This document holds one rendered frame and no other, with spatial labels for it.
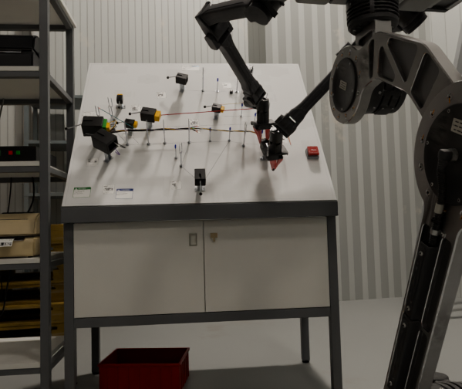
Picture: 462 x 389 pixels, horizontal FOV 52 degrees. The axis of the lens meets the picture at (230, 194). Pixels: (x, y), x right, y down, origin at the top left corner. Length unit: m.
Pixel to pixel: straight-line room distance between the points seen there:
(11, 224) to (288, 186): 1.20
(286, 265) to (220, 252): 0.30
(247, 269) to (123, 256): 0.53
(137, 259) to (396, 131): 3.62
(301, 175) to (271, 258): 0.40
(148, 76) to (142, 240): 1.00
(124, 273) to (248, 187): 0.65
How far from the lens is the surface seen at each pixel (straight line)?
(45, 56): 2.22
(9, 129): 5.25
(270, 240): 2.10
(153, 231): 2.08
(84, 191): 2.14
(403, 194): 5.13
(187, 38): 5.44
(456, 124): 0.86
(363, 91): 1.22
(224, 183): 2.12
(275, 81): 2.71
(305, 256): 2.14
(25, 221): 2.21
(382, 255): 5.00
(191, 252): 2.08
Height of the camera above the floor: 0.78
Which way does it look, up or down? 3 degrees up
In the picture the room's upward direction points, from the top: 2 degrees counter-clockwise
